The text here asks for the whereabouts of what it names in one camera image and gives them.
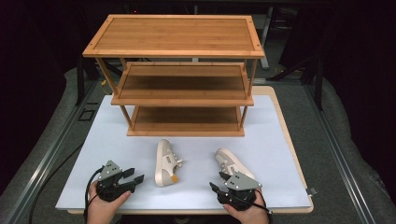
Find aluminium floor rail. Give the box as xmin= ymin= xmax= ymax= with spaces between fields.
xmin=0 ymin=79 xmax=99 ymax=224
xmin=302 ymin=83 xmax=379 ymax=224

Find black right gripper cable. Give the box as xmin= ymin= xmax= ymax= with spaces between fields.
xmin=248 ymin=189 xmax=275 ymax=224

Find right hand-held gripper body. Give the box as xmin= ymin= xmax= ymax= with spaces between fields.
xmin=217 ymin=171 xmax=263 ymax=212

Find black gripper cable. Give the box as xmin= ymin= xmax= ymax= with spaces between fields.
xmin=248 ymin=189 xmax=275 ymax=224
xmin=82 ymin=166 xmax=106 ymax=224

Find grey metal stand post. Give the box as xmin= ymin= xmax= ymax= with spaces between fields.
xmin=259 ymin=7 xmax=275 ymax=70

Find person's left hand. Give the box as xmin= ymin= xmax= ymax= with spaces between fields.
xmin=87 ymin=182 xmax=133 ymax=224

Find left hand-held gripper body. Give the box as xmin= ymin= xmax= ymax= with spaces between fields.
xmin=95 ymin=160 xmax=137 ymax=203

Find wooden three-tier shoe rack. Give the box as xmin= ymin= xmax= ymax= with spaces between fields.
xmin=82 ymin=13 xmax=265 ymax=138

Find black frame post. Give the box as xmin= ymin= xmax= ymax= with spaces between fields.
xmin=76 ymin=54 xmax=87 ymax=106
xmin=313 ymin=55 xmax=325 ymax=110

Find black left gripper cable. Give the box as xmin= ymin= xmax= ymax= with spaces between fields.
xmin=82 ymin=166 xmax=106 ymax=224

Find white sneaker with orange heel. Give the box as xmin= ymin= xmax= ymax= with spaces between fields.
xmin=154 ymin=138 xmax=184 ymax=189
xmin=214 ymin=147 xmax=256 ymax=181

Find person's right hand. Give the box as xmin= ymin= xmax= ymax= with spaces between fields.
xmin=222 ymin=189 xmax=273 ymax=224

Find black floor cable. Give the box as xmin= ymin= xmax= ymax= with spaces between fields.
xmin=28 ymin=143 xmax=84 ymax=224

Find white table mat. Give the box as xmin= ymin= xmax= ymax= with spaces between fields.
xmin=55 ymin=94 xmax=312 ymax=210

